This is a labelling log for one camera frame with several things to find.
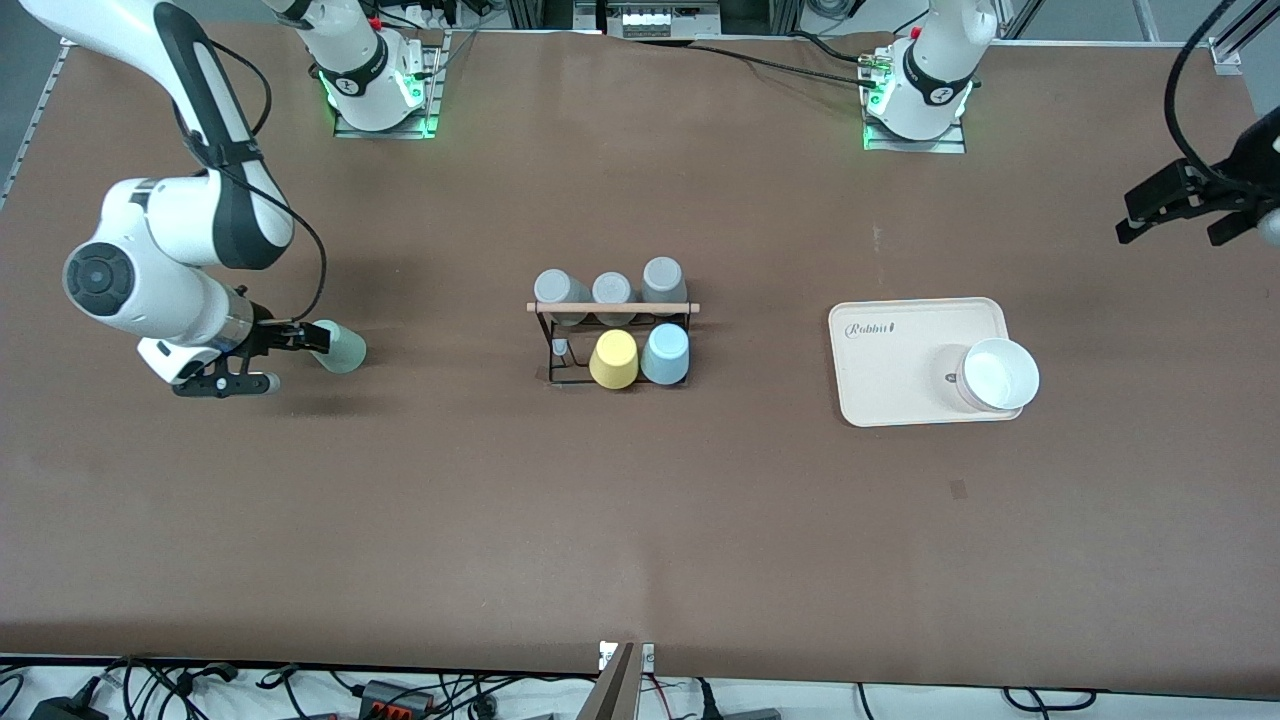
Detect pale green cup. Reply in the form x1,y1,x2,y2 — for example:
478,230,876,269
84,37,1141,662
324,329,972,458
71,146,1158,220
305,319,368,375

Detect light blue cup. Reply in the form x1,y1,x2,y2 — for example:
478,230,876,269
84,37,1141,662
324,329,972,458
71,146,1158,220
640,322,691,387

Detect white bowl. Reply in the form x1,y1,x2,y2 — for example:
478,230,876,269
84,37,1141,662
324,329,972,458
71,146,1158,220
955,337,1042,414

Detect grey cup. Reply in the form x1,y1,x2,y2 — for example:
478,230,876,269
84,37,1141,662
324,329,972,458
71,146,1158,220
591,271,638,327
641,256,690,319
533,268,593,327

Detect yellow cup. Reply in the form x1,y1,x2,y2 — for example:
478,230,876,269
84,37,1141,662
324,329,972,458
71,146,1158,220
588,329,641,391

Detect beige plastic tray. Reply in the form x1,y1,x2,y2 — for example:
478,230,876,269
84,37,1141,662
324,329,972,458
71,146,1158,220
828,296,1026,429

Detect black orange power strip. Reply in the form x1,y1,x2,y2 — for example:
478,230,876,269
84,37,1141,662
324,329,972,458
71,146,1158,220
360,680,437,717

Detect black power adapter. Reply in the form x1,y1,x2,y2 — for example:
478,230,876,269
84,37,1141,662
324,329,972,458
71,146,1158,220
28,693,109,720

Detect grey connector box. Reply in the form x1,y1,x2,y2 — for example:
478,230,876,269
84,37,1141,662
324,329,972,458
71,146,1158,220
605,0,723,39

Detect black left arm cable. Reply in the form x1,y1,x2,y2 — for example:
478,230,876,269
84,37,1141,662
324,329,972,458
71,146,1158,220
1163,0,1241,186

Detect silver rail corner bracket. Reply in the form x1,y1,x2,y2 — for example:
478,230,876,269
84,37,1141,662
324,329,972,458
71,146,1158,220
1210,0,1280,76

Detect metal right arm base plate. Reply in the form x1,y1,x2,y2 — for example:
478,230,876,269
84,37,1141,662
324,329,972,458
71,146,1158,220
333,30,443,140

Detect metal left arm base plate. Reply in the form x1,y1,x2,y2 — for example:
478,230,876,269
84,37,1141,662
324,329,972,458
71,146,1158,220
862,45,969,155

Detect black wire cup rack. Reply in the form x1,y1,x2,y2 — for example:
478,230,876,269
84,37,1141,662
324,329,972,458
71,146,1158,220
526,300,701,387

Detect black table cable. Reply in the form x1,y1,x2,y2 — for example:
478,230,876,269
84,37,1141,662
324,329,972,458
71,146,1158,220
625,35,886,91

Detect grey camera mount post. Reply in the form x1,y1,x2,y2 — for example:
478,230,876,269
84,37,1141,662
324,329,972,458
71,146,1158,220
577,641,657,720

